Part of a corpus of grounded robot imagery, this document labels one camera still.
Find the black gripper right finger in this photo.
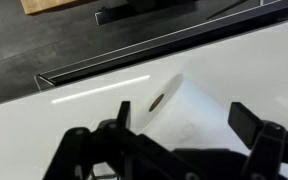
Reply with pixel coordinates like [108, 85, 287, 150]
[228, 102, 288, 180]

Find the white kitchen paper roll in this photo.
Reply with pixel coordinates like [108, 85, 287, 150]
[139, 74, 249, 154]

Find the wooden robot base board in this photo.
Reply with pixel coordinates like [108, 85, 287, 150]
[20, 0, 79, 15]

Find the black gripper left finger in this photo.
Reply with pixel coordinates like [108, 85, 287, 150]
[43, 101, 198, 180]

